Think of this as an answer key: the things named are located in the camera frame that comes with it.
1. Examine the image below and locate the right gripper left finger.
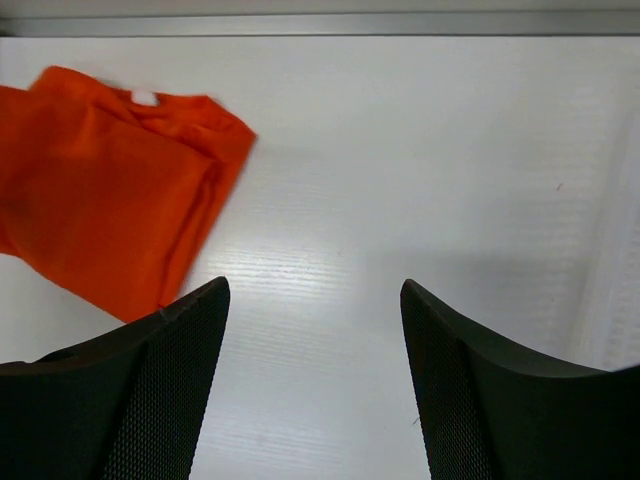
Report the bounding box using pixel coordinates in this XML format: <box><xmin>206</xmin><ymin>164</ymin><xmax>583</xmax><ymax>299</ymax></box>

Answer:
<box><xmin>1</xmin><ymin>277</ymin><xmax>230</xmax><ymax>479</ymax></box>

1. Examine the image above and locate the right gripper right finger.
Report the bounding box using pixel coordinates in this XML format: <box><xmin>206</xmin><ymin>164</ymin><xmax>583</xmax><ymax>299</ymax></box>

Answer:
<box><xmin>400</xmin><ymin>280</ymin><xmax>639</xmax><ymax>479</ymax></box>

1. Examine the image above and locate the orange t shirt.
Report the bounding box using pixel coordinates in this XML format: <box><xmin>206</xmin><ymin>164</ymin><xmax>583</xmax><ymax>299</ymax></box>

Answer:
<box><xmin>1</xmin><ymin>66</ymin><xmax>256</xmax><ymax>323</ymax></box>

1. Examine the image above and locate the white plastic basket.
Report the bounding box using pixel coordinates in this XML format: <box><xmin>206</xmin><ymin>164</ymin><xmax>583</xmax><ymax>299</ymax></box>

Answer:
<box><xmin>573</xmin><ymin>107</ymin><xmax>639</xmax><ymax>370</ymax></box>

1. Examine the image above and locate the aluminium table edge rail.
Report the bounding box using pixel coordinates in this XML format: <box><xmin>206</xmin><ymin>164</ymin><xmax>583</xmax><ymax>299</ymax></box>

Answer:
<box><xmin>1</xmin><ymin>9</ymin><xmax>639</xmax><ymax>38</ymax></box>

